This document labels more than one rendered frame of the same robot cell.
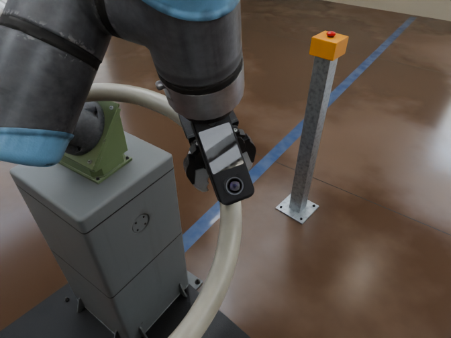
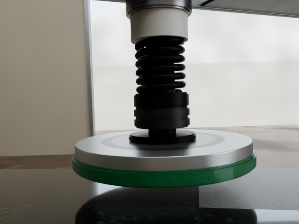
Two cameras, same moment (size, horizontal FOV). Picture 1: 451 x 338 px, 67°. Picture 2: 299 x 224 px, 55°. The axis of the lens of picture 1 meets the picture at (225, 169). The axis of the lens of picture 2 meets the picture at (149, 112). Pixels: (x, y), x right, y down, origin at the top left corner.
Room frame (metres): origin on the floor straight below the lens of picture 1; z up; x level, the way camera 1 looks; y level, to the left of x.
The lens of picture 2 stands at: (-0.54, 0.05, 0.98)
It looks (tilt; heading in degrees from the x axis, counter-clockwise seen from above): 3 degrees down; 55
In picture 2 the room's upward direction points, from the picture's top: 2 degrees counter-clockwise
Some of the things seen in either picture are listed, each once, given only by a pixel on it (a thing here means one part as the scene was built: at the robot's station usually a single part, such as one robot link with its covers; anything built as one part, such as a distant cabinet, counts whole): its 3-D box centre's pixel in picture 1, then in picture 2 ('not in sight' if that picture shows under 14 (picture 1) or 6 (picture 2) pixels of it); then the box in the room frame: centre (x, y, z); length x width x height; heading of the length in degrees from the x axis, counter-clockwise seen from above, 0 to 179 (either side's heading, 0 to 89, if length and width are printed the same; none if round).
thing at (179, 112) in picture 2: not in sight; (161, 112); (-0.32, 0.33, 0.96); 0.07 x 0.07 x 0.01
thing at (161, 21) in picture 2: not in sight; (159, 26); (-0.32, 0.33, 1.06); 0.07 x 0.07 x 0.04
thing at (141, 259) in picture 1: (117, 239); not in sight; (0.93, 0.46, 0.43); 0.50 x 0.50 x 0.85; 54
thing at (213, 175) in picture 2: not in sight; (162, 146); (-0.32, 0.33, 0.92); 0.22 x 0.22 x 0.04
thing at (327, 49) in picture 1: (311, 137); not in sight; (1.52, -0.46, 0.54); 0.20 x 0.20 x 1.09; 48
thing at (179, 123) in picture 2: not in sight; (162, 121); (-0.32, 0.33, 0.95); 0.07 x 0.07 x 0.01
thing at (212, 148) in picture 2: not in sight; (162, 143); (-0.32, 0.33, 0.92); 0.21 x 0.21 x 0.01
